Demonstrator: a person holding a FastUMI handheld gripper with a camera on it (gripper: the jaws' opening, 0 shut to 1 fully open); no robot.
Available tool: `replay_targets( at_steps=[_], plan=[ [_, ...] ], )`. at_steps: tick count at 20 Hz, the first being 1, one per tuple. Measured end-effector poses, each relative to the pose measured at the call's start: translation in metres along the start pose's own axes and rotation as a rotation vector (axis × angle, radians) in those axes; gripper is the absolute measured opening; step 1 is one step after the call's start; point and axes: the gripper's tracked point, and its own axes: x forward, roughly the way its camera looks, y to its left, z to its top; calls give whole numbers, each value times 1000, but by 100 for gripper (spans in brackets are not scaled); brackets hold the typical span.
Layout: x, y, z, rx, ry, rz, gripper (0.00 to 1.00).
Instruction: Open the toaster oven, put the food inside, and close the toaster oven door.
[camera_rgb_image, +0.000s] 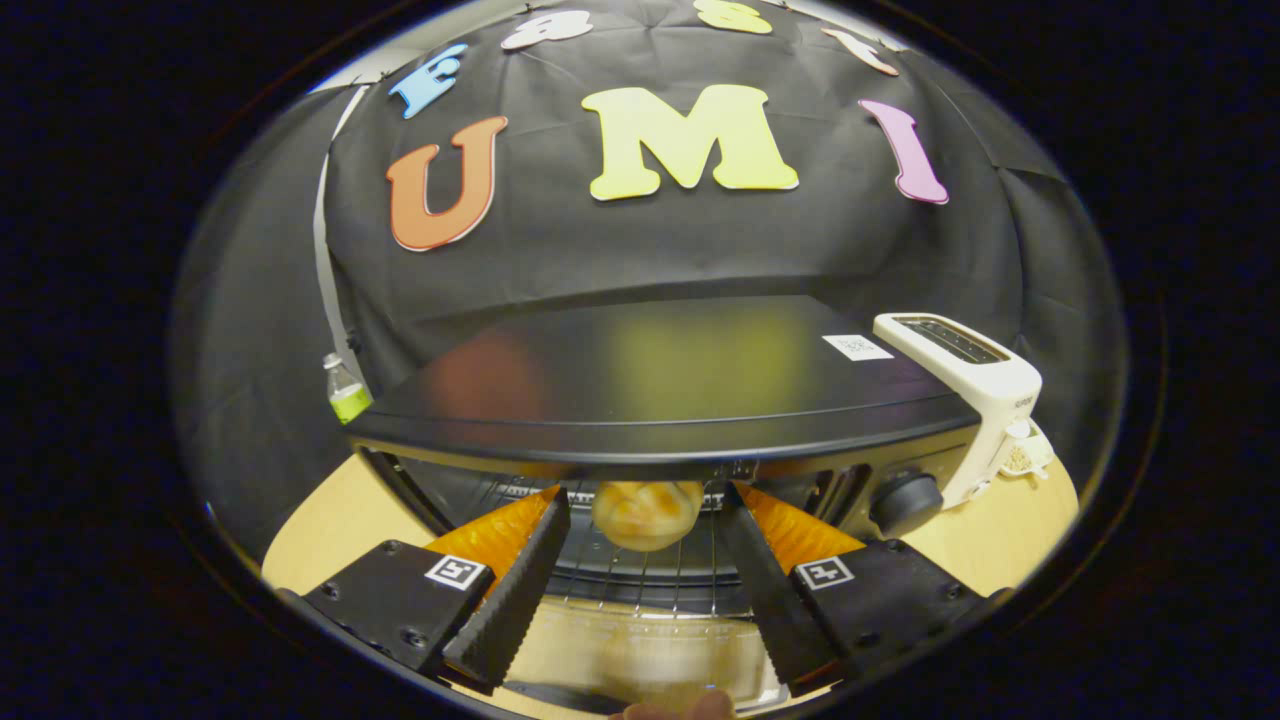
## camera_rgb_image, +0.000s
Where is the black toaster oven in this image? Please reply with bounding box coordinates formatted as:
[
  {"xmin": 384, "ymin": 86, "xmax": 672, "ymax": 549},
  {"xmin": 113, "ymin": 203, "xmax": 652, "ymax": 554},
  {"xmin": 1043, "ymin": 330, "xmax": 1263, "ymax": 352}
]
[{"xmin": 345, "ymin": 295, "xmax": 983, "ymax": 713}]

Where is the green label plastic bottle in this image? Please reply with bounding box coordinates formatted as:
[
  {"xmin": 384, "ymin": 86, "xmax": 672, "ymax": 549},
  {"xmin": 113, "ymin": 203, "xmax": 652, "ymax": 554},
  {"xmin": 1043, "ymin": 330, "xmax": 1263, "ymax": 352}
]
[{"xmin": 322, "ymin": 352, "xmax": 375, "ymax": 425}]

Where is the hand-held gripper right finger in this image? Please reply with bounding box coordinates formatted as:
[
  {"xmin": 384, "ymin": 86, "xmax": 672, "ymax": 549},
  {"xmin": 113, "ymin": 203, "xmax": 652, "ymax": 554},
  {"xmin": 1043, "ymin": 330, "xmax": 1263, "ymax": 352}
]
[{"xmin": 715, "ymin": 482, "xmax": 1006, "ymax": 691}]

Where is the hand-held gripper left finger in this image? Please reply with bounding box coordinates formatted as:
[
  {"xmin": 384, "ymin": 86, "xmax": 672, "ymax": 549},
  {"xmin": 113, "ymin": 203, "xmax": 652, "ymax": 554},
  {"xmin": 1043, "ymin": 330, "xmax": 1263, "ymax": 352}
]
[{"xmin": 300, "ymin": 486, "xmax": 573, "ymax": 691}]

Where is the round bread roll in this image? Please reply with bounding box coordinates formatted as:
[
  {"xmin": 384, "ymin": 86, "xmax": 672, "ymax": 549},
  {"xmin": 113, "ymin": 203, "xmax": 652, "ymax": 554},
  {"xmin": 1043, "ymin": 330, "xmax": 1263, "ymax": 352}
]
[{"xmin": 591, "ymin": 481, "xmax": 705, "ymax": 553}]

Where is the white pop-up toaster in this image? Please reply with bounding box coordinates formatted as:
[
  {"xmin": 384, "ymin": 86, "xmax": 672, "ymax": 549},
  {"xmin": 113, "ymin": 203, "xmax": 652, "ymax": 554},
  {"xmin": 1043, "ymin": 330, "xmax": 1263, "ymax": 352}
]
[{"xmin": 873, "ymin": 312, "xmax": 1056, "ymax": 511}]

